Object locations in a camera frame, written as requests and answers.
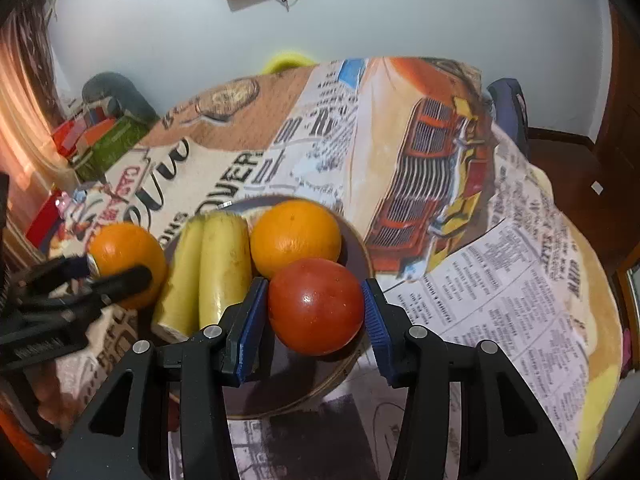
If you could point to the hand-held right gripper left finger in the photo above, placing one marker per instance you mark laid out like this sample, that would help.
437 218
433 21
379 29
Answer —
250 330

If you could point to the green patterned storage box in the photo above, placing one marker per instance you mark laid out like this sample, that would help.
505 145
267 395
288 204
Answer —
115 152

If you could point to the newspaper print blanket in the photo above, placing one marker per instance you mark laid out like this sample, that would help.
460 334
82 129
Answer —
500 285

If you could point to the red gift box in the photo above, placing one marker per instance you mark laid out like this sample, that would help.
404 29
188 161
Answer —
42 222

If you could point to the red tomato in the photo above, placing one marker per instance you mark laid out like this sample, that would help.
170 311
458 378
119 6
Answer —
315 305

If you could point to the small white paper scrap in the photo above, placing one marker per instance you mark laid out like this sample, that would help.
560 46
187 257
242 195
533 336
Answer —
597 188

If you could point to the dark grey plate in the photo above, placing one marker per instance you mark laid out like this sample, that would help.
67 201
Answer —
300 380

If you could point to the red bag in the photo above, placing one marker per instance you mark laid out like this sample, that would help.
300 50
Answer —
67 137

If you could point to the brown wooden door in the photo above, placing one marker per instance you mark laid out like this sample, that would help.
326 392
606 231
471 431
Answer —
625 110

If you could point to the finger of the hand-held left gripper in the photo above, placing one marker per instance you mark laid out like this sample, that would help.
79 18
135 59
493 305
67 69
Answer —
120 280
55 267

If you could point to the orange brown curtain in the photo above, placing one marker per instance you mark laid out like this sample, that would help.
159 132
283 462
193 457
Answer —
25 100

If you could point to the cut yellow banana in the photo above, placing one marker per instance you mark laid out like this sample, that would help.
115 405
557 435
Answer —
225 265
180 280

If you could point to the orange cardboard box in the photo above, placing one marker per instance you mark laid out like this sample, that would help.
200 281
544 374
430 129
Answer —
97 135

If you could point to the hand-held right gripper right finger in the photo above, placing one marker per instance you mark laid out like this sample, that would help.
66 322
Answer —
377 330

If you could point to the large orange with sticker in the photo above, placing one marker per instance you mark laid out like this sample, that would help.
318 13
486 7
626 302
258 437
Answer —
295 237
130 250

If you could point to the yellow chair back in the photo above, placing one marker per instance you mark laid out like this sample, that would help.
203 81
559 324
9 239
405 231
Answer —
285 60

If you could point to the dark blue chair back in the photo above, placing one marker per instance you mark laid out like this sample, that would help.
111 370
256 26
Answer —
510 110

